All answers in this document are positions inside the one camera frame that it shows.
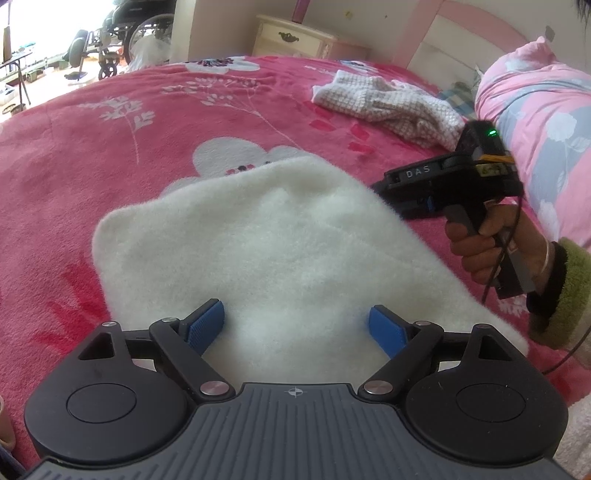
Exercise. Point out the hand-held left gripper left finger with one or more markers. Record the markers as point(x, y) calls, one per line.
point(205, 325)

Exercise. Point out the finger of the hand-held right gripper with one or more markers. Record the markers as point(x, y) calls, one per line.
point(415, 206)

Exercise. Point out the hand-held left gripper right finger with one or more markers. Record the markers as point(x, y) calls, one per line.
point(387, 330)

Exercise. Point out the white fleece garment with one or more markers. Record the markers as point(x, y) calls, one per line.
point(277, 249)

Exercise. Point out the person's right forearm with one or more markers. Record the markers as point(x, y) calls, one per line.
point(572, 295)

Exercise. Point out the person's right hand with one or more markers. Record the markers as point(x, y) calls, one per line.
point(471, 251)

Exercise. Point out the pink floral quilt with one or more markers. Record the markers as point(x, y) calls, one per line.
point(540, 115)

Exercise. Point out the pale checkered garment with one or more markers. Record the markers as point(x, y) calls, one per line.
point(397, 106)

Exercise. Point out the silver bangle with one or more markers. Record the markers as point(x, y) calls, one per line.
point(547, 258)

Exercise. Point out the red floral blanket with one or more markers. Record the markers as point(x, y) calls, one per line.
point(115, 161)

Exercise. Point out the cream nightstand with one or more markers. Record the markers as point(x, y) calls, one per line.
point(295, 41)

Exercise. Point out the person's fleece clothing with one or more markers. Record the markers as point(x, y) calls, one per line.
point(577, 438)

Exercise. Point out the pink cup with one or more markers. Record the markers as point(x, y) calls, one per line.
point(299, 11)

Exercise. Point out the white plastic bag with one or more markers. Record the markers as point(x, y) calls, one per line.
point(150, 53)

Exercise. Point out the black wheelchair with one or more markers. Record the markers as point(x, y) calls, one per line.
point(134, 27)

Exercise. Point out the black padded stand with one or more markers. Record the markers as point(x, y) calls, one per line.
point(76, 46)

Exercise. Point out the folding table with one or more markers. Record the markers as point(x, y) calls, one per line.
point(14, 62)

